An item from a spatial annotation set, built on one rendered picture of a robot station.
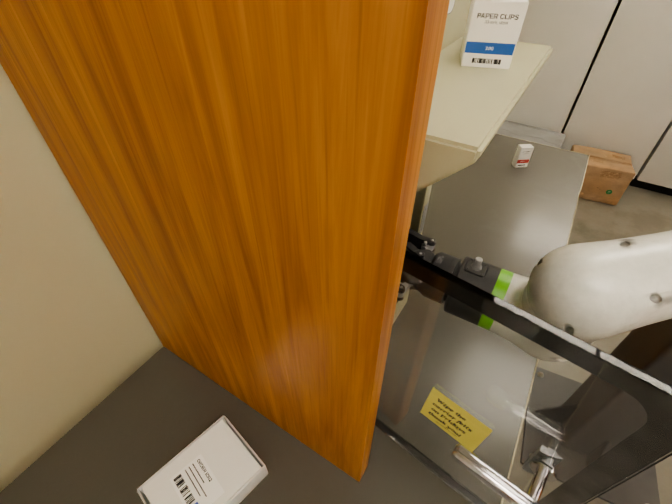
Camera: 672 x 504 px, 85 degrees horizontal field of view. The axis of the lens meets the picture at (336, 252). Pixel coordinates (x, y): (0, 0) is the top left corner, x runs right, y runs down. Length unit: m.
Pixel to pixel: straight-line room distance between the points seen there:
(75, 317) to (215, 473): 0.36
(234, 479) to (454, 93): 0.62
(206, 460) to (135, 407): 0.20
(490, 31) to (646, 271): 0.29
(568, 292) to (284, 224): 0.30
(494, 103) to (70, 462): 0.83
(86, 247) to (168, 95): 0.44
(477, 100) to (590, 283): 0.21
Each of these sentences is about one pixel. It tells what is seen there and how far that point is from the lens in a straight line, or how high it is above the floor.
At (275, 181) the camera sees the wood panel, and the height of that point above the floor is 1.49.
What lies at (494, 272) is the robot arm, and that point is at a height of 1.25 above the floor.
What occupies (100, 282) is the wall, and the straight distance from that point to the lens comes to 0.77.
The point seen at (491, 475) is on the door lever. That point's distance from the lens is 0.47.
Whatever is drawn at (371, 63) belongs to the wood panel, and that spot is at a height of 1.58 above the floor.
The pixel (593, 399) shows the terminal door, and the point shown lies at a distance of 0.38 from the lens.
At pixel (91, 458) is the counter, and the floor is 0.94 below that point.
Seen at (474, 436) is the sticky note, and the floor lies 1.17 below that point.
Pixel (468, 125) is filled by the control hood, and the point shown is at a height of 1.51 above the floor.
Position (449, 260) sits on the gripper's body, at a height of 1.24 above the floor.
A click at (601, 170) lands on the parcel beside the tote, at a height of 0.26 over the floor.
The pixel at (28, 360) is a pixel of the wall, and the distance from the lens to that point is 0.79.
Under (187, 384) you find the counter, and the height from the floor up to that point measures 0.94.
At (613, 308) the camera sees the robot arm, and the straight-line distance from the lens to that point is 0.46.
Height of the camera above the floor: 1.63
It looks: 43 degrees down
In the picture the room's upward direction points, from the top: straight up
